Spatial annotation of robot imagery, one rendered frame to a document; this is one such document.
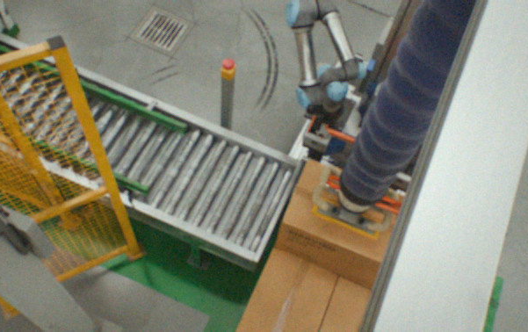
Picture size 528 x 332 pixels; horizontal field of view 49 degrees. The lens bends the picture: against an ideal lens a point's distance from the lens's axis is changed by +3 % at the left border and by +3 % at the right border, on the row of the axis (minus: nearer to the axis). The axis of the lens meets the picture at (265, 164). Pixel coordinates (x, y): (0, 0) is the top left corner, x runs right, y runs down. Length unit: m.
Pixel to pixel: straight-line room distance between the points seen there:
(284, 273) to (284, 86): 1.74
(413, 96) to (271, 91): 2.61
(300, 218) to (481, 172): 2.25
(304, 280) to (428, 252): 2.61
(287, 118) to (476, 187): 3.65
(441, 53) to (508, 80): 0.95
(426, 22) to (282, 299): 1.91
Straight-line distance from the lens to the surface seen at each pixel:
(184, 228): 3.24
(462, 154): 0.72
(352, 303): 3.26
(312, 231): 2.90
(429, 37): 1.72
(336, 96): 2.60
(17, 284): 2.35
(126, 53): 4.64
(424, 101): 1.92
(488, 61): 0.81
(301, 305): 3.20
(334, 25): 2.84
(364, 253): 2.92
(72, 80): 2.14
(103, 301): 3.80
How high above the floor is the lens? 3.63
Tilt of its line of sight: 62 degrees down
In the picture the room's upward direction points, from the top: 10 degrees clockwise
